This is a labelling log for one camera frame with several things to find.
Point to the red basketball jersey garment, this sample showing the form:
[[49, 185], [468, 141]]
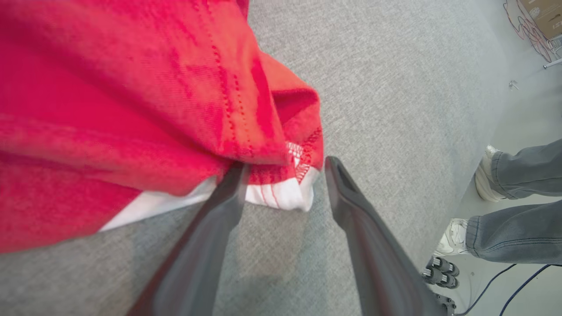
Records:
[[109, 87]]

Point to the grey denim trouser leg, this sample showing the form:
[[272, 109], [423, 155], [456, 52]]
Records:
[[531, 171], [518, 235]]

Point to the white sneaker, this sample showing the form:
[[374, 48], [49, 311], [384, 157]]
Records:
[[452, 239], [483, 180]]

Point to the brown cardboard box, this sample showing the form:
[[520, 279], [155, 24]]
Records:
[[546, 15]]

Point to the grey fabric sofa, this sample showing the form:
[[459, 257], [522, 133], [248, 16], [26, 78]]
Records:
[[395, 87]]

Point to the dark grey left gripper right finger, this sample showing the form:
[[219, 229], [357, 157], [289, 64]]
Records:
[[377, 263]]

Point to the small metal clip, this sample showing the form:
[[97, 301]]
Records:
[[513, 84]]

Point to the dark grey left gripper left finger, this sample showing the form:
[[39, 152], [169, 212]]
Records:
[[197, 254]]

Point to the silver metal rod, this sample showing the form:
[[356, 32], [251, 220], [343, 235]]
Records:
[[554, 64]]

